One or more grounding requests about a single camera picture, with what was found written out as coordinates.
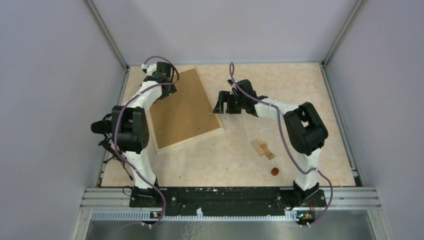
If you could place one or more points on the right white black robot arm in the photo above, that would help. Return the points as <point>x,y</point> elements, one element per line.
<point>305,130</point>

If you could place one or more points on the brown frame backing board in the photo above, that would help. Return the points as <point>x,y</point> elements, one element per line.
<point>185,109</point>

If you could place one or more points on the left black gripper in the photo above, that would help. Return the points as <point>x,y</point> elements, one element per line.
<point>172,89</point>

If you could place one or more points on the black microphone on stand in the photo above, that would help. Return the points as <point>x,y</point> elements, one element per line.
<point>104,127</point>

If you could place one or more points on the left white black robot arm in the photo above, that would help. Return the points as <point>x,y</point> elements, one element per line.
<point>131,135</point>

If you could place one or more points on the light wooden block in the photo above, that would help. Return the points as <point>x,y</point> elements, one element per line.
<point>257,146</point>

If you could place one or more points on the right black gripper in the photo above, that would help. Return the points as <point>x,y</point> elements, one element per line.
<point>225,96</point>

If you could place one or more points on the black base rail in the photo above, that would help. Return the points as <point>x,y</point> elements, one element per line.
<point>226,201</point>

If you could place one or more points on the small brown round disc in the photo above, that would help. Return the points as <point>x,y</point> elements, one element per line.
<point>274,171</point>

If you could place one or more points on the darker wooden block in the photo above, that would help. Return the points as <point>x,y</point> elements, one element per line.
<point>267,151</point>

